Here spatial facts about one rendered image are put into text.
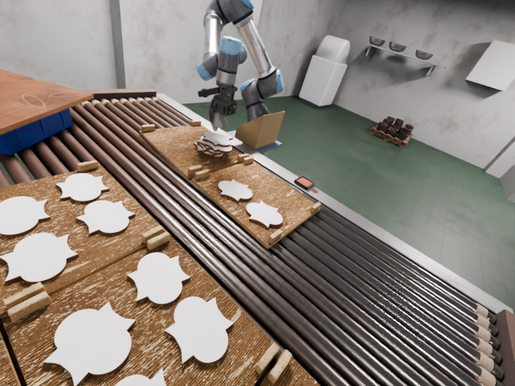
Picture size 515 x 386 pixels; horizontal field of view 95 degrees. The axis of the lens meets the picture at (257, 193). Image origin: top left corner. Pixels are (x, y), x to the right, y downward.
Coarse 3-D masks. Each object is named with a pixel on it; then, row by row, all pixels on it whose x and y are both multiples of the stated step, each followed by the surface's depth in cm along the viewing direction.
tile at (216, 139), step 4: (208, 132) 112; (212, 132) 113; (204, 136) 109; (208, 136) 108; (212, 136) 109; (216, 136) 110; (220, 136) 111; (224, 136) 112; (204, 140) 106; (208, 140) 106; (212, 140) 106; (216, 140) 107; (220, 140) 108; (224, 140) 109; (228, 140) 110; (212, 144) 106; (216, 144) 105; (220, 144) 106; (224, 144) 106; (228, 144) 107
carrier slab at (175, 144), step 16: (176, 128) 123; (192, 128) 128; (160, 144) 106; (176, 144) 110; (192, 144) 114; (176, 160) 99; (192, 160) 103; (208, 160) 106; (224, 160) 109; (192, 176) 95
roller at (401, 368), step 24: (168, 168) 96; (192, 192) 88; (216, 216) 82; (240, 240) 78; (312, 288) 68; (336, 312) 64; (360, 336) 61; (384, 360) 58; (408, 384) 56; (432, 384) 55
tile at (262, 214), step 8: (248, 208) 84; (256, 208) 85; (264, 208) 87; (272, 208) 88; (256, 216) 82; (264, 216) 83; (272, 216) 84; (280, 216) 85; (264, 224) 80; (272, 224) 81
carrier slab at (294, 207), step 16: (208, 176) 96; (224, 176) 99; (240, 176) 102; (256, 176) 105; (272, 176) 108; (208, 192) 88; (256, 192) 95; (272, 192) 98; (288, 192) 101; (224, 208) 84; (240, 208) 85; (288, 208) 92; (304, 208) 95; (240, 224) 80; (256, 224) 81; (288, 224) 85
